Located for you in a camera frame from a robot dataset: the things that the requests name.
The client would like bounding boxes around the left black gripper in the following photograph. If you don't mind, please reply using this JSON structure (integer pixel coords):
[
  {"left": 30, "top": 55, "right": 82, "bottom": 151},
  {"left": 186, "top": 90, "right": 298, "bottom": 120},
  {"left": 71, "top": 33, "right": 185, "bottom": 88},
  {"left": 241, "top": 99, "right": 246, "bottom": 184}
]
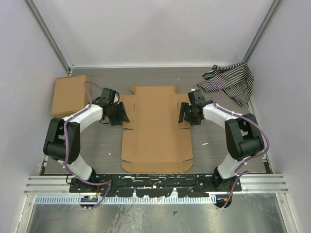
[{"left": 107, "top": 101, "right": 130, "bottom": 126}]

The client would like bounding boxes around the brown cardboard box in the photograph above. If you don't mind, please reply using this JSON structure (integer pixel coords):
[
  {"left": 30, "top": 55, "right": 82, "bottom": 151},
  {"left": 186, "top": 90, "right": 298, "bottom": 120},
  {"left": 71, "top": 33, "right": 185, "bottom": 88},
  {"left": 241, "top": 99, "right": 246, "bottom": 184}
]
[
  {"left": 51, "top": 75, "right": 89, "bottom": 118},
  {"left": 121, "top": 84, "right": 193, "bottom": 173}
]

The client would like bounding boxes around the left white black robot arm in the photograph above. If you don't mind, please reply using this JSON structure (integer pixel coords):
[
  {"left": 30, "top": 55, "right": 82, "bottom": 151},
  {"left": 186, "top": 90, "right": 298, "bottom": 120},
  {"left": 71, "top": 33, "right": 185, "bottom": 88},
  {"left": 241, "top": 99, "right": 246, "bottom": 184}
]
[{"left": 43, "top": 102, "right": 129, "bottom": 193}]

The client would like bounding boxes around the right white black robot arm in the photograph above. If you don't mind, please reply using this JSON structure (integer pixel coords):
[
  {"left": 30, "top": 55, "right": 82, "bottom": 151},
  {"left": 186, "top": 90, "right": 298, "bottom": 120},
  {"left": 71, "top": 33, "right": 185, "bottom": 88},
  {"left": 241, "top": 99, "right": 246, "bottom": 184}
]
[{"left": 178, "top": 101, "right": 265, "bottom": 192}]

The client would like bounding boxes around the black white striped cloth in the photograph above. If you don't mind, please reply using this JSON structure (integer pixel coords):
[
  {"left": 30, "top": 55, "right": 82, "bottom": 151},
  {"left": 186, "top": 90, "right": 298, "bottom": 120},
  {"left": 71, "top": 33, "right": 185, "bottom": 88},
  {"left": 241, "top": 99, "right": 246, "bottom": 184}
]
[{"left": 196, "top": 62, "right": 254, "bottom": 107}]

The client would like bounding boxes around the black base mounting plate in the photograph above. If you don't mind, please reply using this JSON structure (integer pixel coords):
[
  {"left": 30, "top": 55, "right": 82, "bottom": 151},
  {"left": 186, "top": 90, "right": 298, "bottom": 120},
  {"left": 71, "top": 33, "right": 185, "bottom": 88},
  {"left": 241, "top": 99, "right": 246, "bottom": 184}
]
[{"left": 68, "top": 172, "right": 242, "bottom": 198}]

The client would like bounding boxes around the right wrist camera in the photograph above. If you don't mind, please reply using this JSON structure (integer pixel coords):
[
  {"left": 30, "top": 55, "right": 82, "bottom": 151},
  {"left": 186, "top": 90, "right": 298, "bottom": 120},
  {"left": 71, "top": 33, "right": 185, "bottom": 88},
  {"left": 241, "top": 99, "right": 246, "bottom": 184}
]
[{"left": 188, "top": 90, "right": 206, "bottom": 106}]

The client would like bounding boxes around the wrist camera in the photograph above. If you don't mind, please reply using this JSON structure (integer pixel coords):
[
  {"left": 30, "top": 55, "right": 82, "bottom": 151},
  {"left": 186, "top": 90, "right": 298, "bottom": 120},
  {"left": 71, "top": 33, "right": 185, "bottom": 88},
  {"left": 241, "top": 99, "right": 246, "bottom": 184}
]
[
  {"left": 100, "top": 88, "right": 120, "bottom": 106},
  {"left": 188, "top": 90, "right": 206, "bottom": 106}
]

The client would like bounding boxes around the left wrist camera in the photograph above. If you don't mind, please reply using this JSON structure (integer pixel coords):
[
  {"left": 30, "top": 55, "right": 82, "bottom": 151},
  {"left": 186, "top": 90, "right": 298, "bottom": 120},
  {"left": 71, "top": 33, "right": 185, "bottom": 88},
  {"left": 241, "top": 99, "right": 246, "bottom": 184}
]
[{"left": 100, "top": 88, "right": 120, "bottom": 106}]

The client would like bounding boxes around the white slotted cable duct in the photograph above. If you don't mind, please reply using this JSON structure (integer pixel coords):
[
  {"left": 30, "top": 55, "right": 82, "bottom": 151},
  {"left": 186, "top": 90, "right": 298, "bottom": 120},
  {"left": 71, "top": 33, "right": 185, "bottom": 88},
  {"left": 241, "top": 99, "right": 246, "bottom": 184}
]
[{"left": 35, "top": 194, "right": 216, "bottom": 204}]

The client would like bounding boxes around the aluminium front rail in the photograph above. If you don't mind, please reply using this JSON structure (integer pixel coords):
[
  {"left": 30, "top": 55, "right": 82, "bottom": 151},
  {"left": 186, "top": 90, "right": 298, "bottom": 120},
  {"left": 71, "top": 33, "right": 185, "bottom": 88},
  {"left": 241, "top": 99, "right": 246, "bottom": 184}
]
[{"left": 24, "top": 173, "right": 288, "bottom": 197}]

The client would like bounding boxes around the right aluminium corner post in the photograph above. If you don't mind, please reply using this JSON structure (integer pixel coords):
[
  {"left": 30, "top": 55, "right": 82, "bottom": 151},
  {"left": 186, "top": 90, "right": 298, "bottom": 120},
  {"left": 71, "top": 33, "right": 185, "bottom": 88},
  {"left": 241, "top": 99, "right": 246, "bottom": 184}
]
[{"left": 242, "top": 0, "right": 283, "bottom": 63}]

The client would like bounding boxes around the aluminium corner post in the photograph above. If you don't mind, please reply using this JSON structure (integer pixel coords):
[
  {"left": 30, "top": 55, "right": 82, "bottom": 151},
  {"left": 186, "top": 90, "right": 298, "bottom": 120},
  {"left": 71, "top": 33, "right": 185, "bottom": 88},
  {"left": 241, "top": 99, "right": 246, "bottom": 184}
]
[
  {"left": 24, "top": 0, "right": 72, "bottom": 74},
  {"left": 242, "top": 0, "right": 283, "bottom": 63}
]

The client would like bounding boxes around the left aluminium corner post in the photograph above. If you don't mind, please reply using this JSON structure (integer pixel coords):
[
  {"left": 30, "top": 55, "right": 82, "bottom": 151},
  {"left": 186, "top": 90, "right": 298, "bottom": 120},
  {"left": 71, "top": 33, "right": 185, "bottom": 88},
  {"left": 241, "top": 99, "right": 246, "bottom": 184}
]
[{"left": 24, "top": 0, "right": 72, "bottom": 74}]

